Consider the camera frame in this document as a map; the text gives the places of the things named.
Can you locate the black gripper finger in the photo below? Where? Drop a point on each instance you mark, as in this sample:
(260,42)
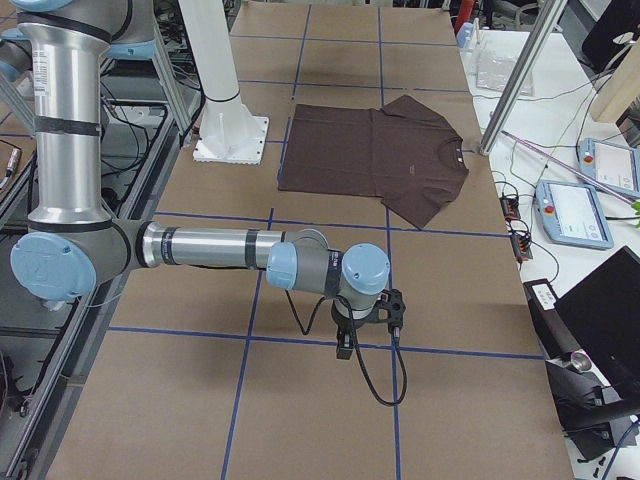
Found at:
(344,351)

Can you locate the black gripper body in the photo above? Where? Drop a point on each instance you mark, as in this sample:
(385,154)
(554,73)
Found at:
(342,319)

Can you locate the dark brown t-shirt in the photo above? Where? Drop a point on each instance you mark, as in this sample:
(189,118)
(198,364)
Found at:
(404,154)

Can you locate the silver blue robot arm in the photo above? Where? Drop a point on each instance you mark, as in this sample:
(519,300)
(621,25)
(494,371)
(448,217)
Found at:
(74,244)

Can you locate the black box with white label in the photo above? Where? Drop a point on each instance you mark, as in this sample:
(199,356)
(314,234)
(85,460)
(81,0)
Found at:
(555,337)

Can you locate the near teach pendant tablet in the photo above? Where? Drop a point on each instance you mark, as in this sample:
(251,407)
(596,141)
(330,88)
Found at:
(571,215)

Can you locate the teach pendant tablet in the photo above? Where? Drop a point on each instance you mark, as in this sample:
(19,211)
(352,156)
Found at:
(614,165)
(571,215)

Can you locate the black laptop monitor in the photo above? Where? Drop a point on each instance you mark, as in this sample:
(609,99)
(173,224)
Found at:
(602,314)

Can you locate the clear plastic bag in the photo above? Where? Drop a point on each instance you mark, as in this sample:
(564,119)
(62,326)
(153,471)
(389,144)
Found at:
(493,70)

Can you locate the pink metal rod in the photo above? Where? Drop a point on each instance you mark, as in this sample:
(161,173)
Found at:
(577,173)

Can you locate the far teach pendant tablet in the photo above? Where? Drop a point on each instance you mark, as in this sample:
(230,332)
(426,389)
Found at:
(614,165)

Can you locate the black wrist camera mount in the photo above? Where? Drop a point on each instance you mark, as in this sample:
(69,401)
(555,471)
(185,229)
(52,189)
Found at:
(389,309)

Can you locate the white pedestal column with base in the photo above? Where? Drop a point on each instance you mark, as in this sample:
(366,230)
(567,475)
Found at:
(228,132)

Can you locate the aluminium frame post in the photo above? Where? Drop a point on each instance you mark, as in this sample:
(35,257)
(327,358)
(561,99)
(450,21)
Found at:
(549,15)

